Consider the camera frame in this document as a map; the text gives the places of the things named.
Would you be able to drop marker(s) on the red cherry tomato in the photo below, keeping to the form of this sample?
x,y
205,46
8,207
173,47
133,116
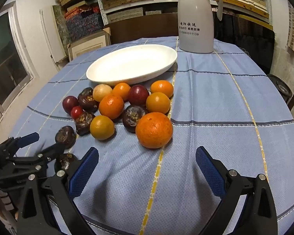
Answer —
x,y
76,112

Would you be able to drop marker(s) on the yellow-orange tangerine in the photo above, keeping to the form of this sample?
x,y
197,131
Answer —
x,y
102,127
158,102

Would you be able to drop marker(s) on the blue patterned box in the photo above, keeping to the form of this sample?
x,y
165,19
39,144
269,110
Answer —
x,y
83,24

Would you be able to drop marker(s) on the large orange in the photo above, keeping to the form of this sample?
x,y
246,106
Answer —
x,y
154,130

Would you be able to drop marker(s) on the pale yellow round fruit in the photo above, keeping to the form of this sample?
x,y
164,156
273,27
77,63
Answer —
x,y
102,92

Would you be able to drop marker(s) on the small orange tangerine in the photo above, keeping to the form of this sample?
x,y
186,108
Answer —
x,y
121,91
162,88

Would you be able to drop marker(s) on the white oval plate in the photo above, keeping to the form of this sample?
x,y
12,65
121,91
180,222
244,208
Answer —
x,y
129,63

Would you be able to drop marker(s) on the white thermos jug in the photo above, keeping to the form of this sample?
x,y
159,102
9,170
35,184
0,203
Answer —
x,y
196,17

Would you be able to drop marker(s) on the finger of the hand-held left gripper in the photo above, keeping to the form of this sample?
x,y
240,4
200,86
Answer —
x,y
28,138
52,150

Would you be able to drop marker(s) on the white framed window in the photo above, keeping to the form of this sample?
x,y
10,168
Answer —
x,y
5,53

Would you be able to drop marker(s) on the stack of wooden frames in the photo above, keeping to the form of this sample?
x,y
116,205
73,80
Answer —
x,y
245,2

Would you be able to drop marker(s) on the white metal shelf rack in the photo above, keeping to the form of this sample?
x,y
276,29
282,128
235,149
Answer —
x,y
99,2

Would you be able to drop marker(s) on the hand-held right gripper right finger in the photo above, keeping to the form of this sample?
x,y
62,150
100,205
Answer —
x,y
209,173

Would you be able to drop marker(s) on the cardboard box with frame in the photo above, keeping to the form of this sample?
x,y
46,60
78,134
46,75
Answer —
x,y
88,45

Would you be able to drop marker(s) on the deep orange tangerine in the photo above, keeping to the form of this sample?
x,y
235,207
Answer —
x,y
111,106

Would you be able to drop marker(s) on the blue checked tablecloth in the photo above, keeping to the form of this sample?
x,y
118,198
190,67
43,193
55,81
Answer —
x,y
210,115

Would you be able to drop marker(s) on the white leaning board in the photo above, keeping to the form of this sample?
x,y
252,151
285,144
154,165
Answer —
x,y
49,36

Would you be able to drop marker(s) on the black round object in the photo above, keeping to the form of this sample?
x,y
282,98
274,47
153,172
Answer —
x,y
281,88

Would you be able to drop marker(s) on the purple plum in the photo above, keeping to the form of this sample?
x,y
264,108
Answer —
x,y
70,104
138,94

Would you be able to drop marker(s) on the grey patterned box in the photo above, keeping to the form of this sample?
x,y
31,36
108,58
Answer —
x,y
125,14

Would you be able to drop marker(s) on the brown wooden chair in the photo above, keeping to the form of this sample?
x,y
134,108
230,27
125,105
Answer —
x,y
142,29

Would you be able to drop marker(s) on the dark water chestnut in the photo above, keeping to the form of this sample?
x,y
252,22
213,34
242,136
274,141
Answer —
x,y
65,161
88,104
84,123
65,133
85,91
134,118

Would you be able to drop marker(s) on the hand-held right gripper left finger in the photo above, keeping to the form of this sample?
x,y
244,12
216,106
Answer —
x,y
84,173

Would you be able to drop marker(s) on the green marbled panel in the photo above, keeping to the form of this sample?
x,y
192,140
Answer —
x,y
61,27

